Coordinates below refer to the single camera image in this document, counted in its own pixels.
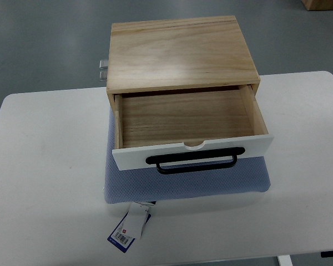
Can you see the wooden drawer cabinet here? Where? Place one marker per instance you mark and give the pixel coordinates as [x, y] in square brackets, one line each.
[177, 54]

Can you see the black table control panel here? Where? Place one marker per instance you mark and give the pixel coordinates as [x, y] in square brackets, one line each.
[327, 254]

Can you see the grey metal bracket upper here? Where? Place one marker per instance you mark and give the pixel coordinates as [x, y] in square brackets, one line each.
[103, 64]

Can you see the grey metal bracket lower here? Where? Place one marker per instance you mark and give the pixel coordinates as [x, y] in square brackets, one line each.
[103, 75]

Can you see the white table leg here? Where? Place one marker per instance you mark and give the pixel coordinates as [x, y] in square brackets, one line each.
[284, 260]

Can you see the blue textured cushion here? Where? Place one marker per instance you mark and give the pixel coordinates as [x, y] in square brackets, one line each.
[147, 184]

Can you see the white top drawer black handle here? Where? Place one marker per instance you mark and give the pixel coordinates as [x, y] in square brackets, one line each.
[188, 130]

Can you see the wooden box in corner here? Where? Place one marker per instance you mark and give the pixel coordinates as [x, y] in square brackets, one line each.
[318, 5]

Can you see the grey metal bracket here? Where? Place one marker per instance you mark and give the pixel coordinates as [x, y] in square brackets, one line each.
[103, 75]
[103, 64]

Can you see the white blue product tag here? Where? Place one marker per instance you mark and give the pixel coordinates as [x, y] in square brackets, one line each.
[131, 226]

